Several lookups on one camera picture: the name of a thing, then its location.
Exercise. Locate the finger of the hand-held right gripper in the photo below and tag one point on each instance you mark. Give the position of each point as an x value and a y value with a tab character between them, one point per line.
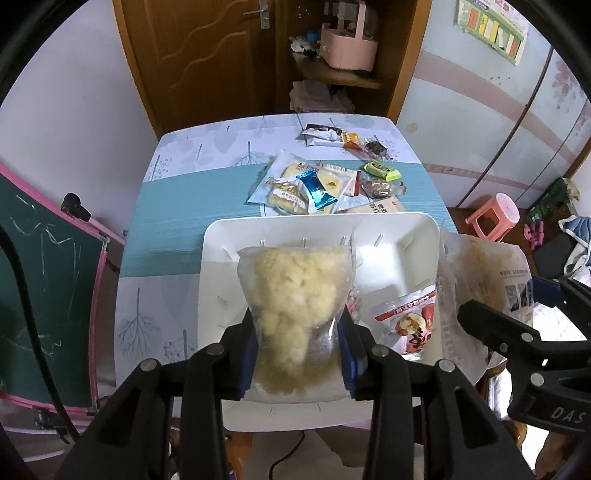
547	291
498	330

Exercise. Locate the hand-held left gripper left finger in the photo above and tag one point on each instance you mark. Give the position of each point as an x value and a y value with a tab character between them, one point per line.
244	357

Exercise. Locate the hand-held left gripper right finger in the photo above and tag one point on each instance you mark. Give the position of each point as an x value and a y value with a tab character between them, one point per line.
347	362

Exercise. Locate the clear printed bag yellow puffs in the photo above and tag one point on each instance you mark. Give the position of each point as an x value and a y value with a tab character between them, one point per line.
471	277

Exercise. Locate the clear bag of yellow puffs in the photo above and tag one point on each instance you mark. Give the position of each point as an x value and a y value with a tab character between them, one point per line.
286	286

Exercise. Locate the white plastic tray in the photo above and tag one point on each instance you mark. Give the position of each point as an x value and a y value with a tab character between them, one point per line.
300	228

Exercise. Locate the black cushion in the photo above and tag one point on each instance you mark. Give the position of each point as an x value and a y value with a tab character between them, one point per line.
551	258

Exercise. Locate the pink toy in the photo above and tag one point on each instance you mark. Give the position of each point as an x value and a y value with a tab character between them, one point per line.
534	233

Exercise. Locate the red fruit snack packet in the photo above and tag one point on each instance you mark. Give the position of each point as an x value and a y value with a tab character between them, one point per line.
411	323

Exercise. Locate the green patterned bag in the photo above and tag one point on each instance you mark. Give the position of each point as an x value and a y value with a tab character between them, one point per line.
549	198

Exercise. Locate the pink plastic stool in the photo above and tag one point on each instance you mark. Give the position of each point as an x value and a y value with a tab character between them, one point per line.
498	210

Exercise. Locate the beige snack packet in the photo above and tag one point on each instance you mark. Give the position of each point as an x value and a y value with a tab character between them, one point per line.
378	206

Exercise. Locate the clear bread packet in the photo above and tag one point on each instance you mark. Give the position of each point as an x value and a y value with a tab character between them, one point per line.
288	199
291	166

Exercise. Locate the teal leaf print tablecloth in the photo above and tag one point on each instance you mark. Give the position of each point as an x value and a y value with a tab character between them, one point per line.
184	198

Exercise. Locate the blue foil snack packet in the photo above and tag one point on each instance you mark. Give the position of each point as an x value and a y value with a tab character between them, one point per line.
318	191

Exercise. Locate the clear nut bar packet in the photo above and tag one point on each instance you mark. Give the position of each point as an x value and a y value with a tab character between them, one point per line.
376	188

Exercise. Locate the yellow cake packet red edge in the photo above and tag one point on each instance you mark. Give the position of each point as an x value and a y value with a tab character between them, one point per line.
337	182

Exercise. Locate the green snack packet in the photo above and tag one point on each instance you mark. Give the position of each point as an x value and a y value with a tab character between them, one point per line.
381	170

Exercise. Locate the white sliding wardrobe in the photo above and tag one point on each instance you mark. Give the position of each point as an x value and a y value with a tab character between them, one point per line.
461	115

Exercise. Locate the dark candy packet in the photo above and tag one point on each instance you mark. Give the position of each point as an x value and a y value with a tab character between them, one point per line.
376	147

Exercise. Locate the small orange snack packet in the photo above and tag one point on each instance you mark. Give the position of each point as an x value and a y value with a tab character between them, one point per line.
351	138

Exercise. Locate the black clamp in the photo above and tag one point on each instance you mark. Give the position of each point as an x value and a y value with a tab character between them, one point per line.
76	206

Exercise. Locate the white and black snack packet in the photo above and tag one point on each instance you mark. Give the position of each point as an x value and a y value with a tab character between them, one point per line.
321	135

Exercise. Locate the folded pink cloths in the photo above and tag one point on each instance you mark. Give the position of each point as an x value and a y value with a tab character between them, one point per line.
318	97

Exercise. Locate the wooden shelf cabinet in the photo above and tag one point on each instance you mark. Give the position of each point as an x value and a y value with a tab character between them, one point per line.
401	60

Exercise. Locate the brown wooden door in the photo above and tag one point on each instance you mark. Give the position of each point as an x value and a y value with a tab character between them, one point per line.
198	60

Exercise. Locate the pink plastic basket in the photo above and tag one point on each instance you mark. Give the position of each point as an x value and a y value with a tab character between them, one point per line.
346	50

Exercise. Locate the small toys cluster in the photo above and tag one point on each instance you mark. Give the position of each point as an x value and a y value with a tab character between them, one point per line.
304	44

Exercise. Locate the green chalkboard pink frame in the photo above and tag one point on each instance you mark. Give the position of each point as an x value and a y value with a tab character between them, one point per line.
46	277

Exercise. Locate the colourful wall poster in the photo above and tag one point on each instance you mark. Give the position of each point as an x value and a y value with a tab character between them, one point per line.
489	23

